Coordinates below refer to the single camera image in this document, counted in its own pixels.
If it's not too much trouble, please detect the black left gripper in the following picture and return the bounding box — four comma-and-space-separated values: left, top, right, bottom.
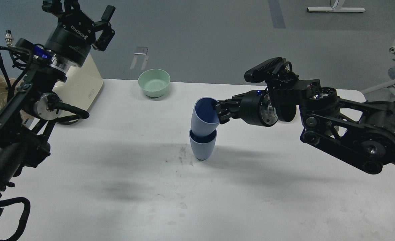
42, 0, 116, 67

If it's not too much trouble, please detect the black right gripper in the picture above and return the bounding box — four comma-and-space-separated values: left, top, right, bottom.
214, 90, 279, 127

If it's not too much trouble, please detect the blue cup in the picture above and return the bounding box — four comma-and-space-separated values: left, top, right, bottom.
191, 97, 220, 137
189, 129, 217, 160

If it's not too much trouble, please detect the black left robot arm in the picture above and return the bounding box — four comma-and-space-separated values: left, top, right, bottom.
0, 0, 116, 241

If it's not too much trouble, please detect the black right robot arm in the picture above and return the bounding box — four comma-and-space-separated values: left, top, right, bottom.
212, 57, 395, 174

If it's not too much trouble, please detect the cream toaster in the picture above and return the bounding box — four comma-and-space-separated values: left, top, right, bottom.
33, 54, 103, 121

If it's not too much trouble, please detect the metal floor plate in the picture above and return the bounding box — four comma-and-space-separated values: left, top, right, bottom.
134, 46, 149, 56

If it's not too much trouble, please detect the pink bowl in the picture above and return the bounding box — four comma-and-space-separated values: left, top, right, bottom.
293, 105, 302, 122

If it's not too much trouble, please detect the green bowl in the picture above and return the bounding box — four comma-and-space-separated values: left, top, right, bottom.
138, 69, 171, 98

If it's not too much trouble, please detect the white table leg base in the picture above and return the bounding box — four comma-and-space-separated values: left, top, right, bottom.
306, 0, 366, 13

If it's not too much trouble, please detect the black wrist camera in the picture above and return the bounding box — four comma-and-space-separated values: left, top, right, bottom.
244, 57, 283, 83

